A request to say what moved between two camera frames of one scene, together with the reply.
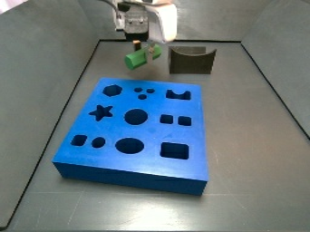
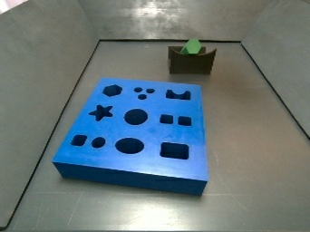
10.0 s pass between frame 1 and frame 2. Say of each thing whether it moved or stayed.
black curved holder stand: stayed
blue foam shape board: stayed
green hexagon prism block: moved
